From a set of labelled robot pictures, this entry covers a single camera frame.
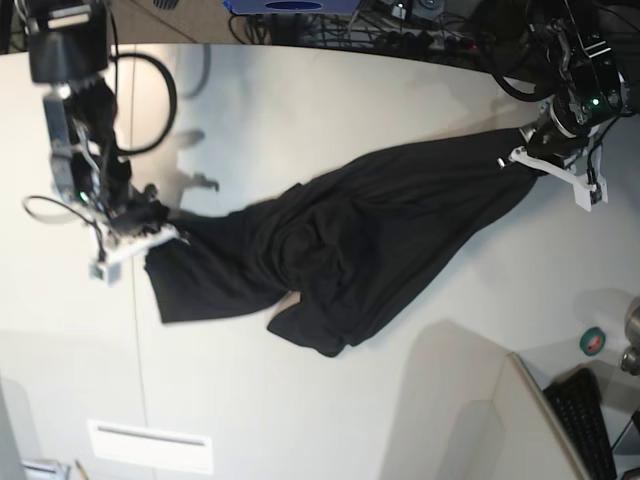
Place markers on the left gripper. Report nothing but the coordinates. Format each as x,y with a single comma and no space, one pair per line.
549,139

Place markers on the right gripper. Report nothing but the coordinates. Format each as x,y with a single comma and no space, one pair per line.
132,213

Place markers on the black t-shirt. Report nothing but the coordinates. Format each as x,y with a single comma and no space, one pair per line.
357,244

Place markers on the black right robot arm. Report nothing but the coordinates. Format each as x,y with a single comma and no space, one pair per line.
71,44

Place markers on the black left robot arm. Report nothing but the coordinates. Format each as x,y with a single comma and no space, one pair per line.
579,57

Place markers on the green tape roll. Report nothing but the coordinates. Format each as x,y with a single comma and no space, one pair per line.
592,341

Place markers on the blue box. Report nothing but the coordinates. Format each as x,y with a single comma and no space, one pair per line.
251,7

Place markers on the silver metal cylinder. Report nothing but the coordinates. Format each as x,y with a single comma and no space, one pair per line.
629,359

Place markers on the black keyboard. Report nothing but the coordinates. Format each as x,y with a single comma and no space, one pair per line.
576,402

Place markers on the pencil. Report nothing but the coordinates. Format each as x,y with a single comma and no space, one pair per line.
81,471

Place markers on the beige partition panel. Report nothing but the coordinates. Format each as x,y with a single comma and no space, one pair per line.
534,444

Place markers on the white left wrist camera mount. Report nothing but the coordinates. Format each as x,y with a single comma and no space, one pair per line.
589,189

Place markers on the white cable grommet plate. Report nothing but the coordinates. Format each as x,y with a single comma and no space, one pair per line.
152,448

